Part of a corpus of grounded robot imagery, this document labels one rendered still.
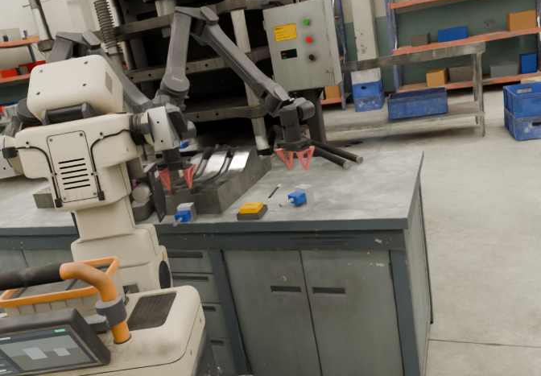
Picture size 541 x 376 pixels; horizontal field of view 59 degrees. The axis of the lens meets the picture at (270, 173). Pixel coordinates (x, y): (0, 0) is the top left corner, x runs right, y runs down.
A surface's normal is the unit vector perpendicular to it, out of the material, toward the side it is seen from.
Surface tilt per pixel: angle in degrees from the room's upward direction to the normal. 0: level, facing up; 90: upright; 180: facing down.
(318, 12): 90
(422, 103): 93
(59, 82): 48
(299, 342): 90
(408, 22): 90
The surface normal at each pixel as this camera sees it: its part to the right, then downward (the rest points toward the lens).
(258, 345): -0.35, 0.32
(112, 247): -0.05, 0.15
